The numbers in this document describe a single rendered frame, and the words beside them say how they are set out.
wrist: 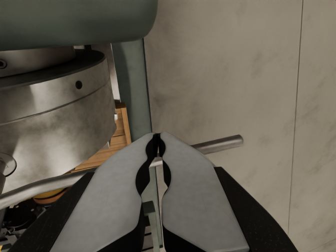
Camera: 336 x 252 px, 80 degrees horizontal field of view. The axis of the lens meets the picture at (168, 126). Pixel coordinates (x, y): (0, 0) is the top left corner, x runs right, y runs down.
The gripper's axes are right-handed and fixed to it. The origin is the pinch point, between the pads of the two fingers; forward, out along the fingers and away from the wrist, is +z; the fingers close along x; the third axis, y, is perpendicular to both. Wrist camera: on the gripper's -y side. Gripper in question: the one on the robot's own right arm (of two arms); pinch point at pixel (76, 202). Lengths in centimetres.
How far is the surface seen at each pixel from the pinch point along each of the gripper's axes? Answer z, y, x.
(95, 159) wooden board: 2.8, 2.5, -19.1
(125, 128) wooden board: 13.6, -8.2, -17.1
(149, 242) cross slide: 15.6, 39.6, -10.6
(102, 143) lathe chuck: 9.9, -20.3, 9.2
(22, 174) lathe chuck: 1.4, -21.9, 15.5
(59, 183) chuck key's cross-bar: 7.4, -24.8, 21.9
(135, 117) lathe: 19, 6, -54
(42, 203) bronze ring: -4.3, -6.0, 4.0
